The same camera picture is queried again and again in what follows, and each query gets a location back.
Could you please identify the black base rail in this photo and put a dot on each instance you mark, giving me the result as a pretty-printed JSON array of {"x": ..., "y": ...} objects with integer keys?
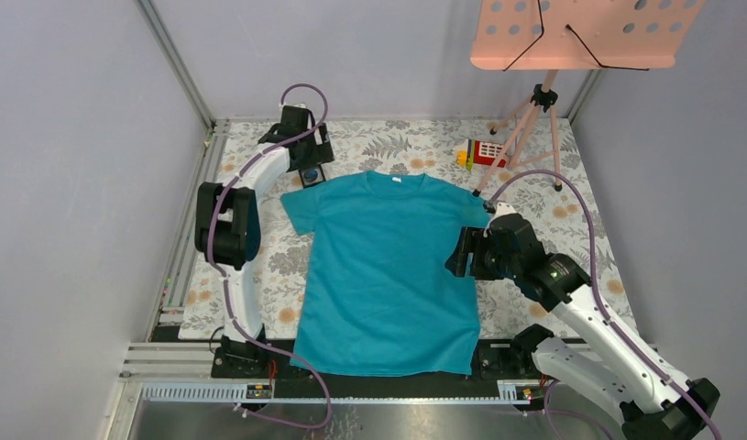
[{"x": 493, "y": 360}]

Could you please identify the pink music stand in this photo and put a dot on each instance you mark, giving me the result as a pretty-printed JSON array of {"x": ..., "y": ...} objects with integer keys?
[{"x": 555, "y": 36}]

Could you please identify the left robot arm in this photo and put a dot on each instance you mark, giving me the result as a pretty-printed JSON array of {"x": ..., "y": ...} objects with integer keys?
[{"x": 228, "y": 233}]

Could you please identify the black brooch display box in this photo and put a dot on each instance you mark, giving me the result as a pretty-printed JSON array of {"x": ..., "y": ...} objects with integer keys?
[{"x": 321, "y": 179}]

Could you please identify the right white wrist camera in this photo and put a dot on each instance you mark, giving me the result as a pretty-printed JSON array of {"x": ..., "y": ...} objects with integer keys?
[{"x": 497, "y": 209}]

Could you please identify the red toy block house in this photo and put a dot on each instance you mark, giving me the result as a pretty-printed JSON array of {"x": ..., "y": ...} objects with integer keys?
[{"x": 474, "y": 152}]

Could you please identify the blue round brooch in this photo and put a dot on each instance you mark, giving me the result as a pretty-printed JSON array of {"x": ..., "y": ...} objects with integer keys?
[{"x": 309, "y": 177}]

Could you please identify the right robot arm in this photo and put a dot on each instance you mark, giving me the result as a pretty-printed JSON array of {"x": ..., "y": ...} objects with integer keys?
[{"x": 633, "y": 383}]

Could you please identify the teal t-shirt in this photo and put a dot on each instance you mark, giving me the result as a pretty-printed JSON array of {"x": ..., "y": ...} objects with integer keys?
[{"x": 379, "y": 301}]

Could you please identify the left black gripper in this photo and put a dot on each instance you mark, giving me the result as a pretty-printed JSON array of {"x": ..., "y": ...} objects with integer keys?
[{"x": 319, "y": 154}]

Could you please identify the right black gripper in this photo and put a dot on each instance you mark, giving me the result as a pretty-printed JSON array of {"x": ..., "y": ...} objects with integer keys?
[{"x": 472, "y": 240}]

